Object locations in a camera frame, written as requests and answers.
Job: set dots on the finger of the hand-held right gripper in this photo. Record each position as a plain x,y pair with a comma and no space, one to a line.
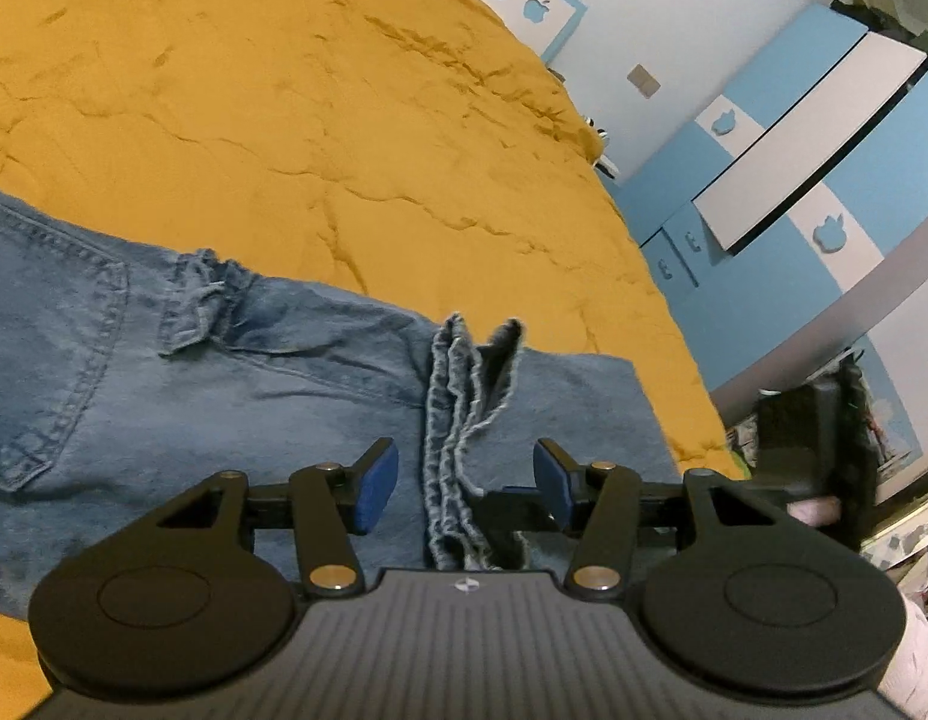
509,499

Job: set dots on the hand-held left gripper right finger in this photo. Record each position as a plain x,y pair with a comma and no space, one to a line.
554,484

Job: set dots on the beige wall switch plate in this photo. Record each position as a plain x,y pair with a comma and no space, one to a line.
642,80

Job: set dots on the printed blue panel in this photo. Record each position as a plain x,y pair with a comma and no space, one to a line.
888,420

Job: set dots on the person's right forearm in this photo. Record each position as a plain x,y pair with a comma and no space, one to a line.
815,513

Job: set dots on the black and white striped item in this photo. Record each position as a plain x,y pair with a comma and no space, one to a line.
600,136

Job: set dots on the clutter on wardrobe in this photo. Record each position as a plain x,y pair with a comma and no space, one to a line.
895,19

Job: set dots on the blue denim pants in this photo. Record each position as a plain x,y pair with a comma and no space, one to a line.
231,405

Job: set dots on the person's pink clothing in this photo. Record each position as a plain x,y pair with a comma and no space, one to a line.
918,660

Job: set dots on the blue and white wardrobe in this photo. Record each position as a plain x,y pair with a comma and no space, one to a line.
802,150

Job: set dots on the yellow bed blanket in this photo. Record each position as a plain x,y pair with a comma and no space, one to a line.
284,112

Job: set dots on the patterned cloth pile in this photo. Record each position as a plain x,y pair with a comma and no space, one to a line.
910,547

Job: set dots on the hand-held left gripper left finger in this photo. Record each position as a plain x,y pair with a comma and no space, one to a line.
374,487

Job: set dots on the small blue drawer cabinet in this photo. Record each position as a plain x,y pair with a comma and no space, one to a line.
678,251

